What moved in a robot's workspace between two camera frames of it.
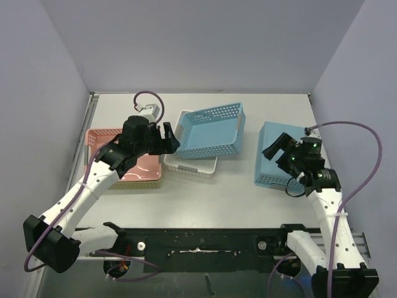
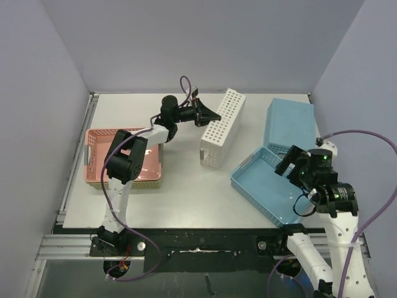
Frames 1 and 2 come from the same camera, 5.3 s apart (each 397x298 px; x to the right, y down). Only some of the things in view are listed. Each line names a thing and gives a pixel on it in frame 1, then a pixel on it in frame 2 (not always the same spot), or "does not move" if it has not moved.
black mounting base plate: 244,250 does not move
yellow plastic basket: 137,184 does not move
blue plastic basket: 214,131 → 258,180
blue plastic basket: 268,173 → 289,123
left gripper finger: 171,143 → 202,115
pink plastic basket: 148,168 does not move
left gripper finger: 159,145 → 200,121
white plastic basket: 182,165 → 219,139
